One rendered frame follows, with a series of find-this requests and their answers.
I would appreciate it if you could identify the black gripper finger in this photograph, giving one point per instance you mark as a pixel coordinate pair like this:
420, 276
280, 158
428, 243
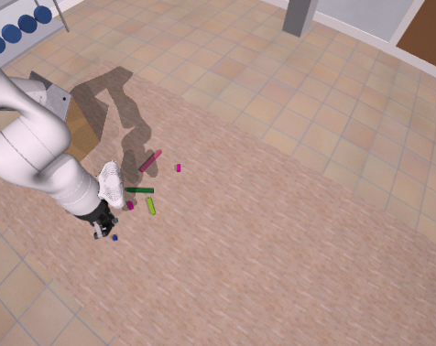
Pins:
108, 210
103, 231

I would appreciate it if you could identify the pink rod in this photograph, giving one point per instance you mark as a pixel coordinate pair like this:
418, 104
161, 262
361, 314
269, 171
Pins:
151, 160

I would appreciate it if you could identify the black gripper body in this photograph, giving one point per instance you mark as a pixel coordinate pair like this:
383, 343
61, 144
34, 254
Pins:
95, 216

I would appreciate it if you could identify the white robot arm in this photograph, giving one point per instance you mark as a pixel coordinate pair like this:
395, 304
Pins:
39, 137

